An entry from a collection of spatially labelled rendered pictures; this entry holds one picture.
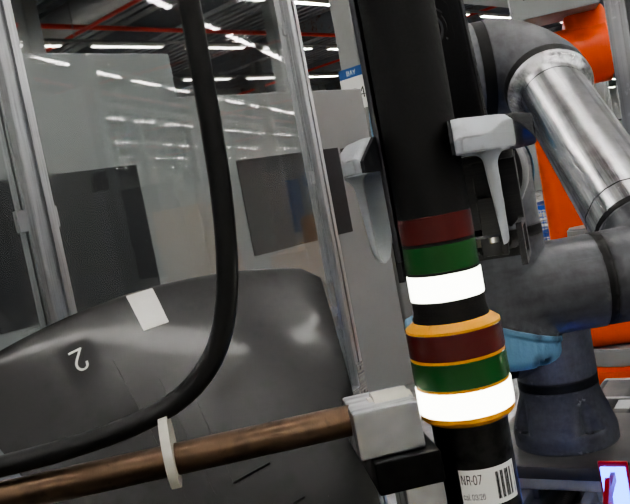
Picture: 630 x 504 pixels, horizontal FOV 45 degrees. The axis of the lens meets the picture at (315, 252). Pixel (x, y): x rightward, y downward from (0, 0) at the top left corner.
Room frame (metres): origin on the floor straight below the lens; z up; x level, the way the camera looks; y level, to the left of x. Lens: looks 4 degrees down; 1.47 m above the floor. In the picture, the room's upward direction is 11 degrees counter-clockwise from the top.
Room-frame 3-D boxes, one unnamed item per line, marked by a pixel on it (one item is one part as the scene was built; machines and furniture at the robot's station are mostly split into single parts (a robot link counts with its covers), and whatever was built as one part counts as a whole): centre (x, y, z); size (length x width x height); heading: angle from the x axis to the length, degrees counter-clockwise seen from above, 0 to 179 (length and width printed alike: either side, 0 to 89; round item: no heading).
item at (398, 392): (0.34, -0.02, 1.37); 0.02 x 0.02 x 0.02; 6
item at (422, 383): (0.34, -0.06, 1.38); 0.04 x 0.04 x 0.01
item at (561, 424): (1.12, -0.32, 1.09); 0.15 x 0.15 x 0.10
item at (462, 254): (0.34, -0.06, 1.43); 0.03 x 0.03 x 0.01
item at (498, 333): (0.34, -0.06, 1.39); 0.04 x 0.04 x 0.01
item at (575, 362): (1.12, -0.31, 1.20); 0.13 x 0.12 x 0.14; 85
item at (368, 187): (0.37, -0.03, 1.46); 0.09 x 0.03 x 0.06; 153
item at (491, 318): (0.34, -0.06, 1.38); 0.04 x 0.04 x 0.05
